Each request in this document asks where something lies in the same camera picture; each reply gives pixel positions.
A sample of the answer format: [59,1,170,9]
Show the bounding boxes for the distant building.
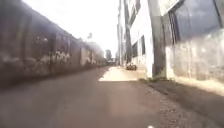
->
[105,49,113,62]

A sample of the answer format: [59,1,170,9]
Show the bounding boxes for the vehicle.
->
[125,63,138,71]

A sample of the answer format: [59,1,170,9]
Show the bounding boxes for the dark tall pole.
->
[122,0,133,66]

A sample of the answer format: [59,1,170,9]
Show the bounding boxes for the sandy dirt road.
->
[0,65,224,128]

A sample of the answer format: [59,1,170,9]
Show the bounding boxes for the white building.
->
[116,0,174,79]

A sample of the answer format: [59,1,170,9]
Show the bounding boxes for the grey concrete pole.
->
[146,0,168,81]

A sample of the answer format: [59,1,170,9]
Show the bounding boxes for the grey building with dark window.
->
[161,0,224,84]

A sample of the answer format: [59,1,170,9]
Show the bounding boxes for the long weathered grey wall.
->
[0,0,109,88]

